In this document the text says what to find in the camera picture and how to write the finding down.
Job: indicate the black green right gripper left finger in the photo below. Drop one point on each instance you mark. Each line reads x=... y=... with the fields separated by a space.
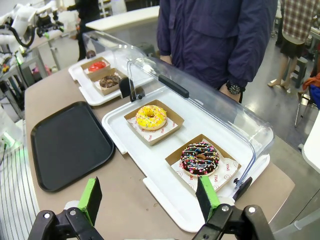
x=88 y=200

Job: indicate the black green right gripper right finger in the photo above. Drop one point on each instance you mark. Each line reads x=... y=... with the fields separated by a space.
x=209 y=197

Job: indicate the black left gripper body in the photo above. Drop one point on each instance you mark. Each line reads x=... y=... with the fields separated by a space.
x=47 y=23

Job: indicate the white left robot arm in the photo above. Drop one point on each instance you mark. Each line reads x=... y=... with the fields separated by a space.
x=18 y=22

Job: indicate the kraft box with sprinkled donut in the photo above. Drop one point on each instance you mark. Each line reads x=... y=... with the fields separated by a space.
x=225 y=172

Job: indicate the chocolate rainbow sprinkled donut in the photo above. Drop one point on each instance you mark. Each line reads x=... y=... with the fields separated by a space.
x=200 y=158

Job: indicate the black plastic tray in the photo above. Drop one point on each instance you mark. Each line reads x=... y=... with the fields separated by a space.
x=72 y=146

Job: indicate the kraft box with red donut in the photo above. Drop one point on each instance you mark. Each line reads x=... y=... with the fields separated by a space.
x=86 y=68

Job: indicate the red glazed donut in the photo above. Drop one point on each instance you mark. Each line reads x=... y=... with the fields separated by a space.
x=97 y=66

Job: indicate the kraft box with yellow donut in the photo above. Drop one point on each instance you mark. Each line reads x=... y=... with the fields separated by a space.
x=160 y=131

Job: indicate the chocolate crumb donut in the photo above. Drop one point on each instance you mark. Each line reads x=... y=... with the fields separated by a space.
x=109 y=81

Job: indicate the kraft box with chocolate donut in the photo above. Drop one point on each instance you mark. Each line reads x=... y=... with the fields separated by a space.
x=106 y=90

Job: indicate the yellow sprinkled donut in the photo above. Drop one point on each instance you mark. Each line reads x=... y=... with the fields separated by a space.
x=151 y=118

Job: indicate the person's left hand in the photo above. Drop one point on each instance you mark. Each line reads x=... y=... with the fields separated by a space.
x=231 y=96

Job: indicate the person's right hand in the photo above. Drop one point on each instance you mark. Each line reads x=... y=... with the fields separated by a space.
x=165 y=59

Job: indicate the person in black clothes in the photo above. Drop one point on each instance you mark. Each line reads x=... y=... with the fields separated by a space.
x=85 y=27

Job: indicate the large white display base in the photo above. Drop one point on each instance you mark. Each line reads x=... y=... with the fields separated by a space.
x=160 y=160

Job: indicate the small clear display lid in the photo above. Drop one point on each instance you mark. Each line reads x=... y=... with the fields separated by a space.
x=110 y=46

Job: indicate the white counter table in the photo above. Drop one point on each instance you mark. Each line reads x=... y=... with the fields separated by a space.
x=125 y=18

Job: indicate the small white display base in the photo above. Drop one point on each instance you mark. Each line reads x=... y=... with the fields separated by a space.
x=86 y=92

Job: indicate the large clear display lid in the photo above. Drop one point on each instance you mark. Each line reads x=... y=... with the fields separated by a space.
x=200 y=100

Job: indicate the black wrist watch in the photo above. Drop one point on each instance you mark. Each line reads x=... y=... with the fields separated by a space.
x=233 y=88

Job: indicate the grey plastic stool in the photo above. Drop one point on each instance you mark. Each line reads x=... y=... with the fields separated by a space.
x=298 y=71

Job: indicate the person in navy jacket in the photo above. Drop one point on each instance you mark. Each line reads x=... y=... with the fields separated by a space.
x=215 y=37

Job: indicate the person in plaid shirt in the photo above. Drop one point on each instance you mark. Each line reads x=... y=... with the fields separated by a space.
x=291 y=37

